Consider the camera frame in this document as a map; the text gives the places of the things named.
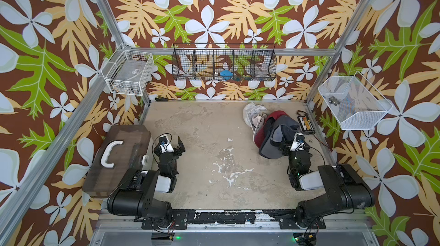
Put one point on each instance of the black orange device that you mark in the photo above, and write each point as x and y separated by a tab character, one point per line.
306	125

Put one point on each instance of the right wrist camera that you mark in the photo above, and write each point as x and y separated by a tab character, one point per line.
298	142

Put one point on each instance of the maroon baseball cap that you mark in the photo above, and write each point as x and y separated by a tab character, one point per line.
265	127

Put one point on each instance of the brown lidded storage box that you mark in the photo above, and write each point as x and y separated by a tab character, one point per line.
125	146

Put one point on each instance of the grey baseball cap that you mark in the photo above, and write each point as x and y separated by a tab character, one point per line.
283	130

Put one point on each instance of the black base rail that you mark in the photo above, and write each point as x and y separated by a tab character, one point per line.
180	219

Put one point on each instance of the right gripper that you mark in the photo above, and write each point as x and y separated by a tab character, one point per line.
287	149

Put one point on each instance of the white wire basket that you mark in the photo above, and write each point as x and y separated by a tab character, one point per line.
127	71

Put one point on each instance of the black wire basket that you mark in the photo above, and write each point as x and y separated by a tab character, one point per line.
206	61

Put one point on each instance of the white mesh basket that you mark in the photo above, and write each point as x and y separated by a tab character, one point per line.
362	105

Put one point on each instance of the blue object in basket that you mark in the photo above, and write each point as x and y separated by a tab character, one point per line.
226	74

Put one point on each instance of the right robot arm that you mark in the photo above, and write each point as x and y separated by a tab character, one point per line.
345	190

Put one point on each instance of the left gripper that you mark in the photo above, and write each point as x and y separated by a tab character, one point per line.
177	152

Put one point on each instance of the small dark object in basket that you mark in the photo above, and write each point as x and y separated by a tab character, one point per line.
333	101

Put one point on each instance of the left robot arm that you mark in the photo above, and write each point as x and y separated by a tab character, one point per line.
134	196

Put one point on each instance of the white baseball cap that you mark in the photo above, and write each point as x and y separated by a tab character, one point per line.
254	116

